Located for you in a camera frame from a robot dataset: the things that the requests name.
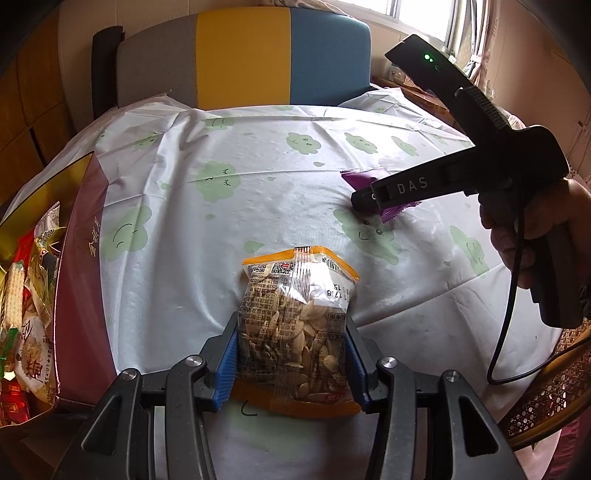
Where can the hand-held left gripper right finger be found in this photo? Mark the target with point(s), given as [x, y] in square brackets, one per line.
[355, 369]

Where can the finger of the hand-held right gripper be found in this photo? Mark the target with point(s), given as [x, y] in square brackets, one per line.
[364, 201]

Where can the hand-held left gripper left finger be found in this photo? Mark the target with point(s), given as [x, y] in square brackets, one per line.
[226, 369]

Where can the purple snack packet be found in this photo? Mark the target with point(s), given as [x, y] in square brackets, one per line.
[364, 177]

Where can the orange clear seed packet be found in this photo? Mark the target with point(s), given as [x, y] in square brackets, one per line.
[295, 314]

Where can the gold tin box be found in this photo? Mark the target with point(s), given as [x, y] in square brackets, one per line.
[78, 277]

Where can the beige brown snack packet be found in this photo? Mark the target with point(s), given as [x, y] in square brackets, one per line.
[37, 350]

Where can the glossy red snack packet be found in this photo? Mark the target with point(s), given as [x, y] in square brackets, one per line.
[11, 406]

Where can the clear cracker packet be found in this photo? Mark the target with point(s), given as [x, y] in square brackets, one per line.
[46, 226]

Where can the person's right hand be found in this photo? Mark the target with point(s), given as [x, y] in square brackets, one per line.
[577, 207]

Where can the hanging floral curtain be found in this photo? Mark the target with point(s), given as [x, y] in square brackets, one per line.
[482, 74]

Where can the white printed plastic tablecloth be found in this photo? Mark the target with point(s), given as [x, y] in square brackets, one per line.
[277, 184]

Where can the window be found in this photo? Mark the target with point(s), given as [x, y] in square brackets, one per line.
[415, 14]

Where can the grey yellow blue chair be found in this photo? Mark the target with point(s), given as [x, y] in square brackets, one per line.
[240, 60]

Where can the wicker chair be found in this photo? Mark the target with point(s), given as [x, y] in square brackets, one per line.
[545, 401]

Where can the pink cloth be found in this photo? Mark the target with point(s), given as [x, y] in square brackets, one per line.
[568, 443]

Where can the black rolled mat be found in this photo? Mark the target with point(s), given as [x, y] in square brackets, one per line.
[104, 69]

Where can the wooden cabinet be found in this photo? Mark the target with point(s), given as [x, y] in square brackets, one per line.
[27, 92]

